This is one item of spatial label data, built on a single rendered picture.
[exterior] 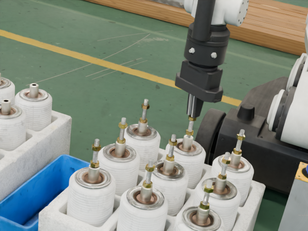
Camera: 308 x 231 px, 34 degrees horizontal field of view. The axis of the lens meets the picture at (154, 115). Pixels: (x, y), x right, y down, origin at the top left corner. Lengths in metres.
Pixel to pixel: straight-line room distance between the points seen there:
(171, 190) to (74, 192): 0.20
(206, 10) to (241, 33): 1.92
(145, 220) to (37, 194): 0.41
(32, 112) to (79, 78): 0.80
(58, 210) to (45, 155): 0.31
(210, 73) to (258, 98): 0.71
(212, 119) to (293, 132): 0.30
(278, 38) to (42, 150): 1.84
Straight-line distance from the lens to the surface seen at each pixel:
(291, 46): 2.88
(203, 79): 1.07
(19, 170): 1.26
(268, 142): 1.44
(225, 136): 1.45
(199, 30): 1.01
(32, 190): 1.28
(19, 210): 1.26
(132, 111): 1.88
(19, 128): 1.25
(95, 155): 1.00
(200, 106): 1.13
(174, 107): 1.96
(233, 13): 1.02
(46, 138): 1.32
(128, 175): 1.11
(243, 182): 1.15
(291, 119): 1.26
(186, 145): 1.18
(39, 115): 1.34
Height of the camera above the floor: 0.84
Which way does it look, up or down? 27 degrees down
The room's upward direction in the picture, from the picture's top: 9 degrees clockwise
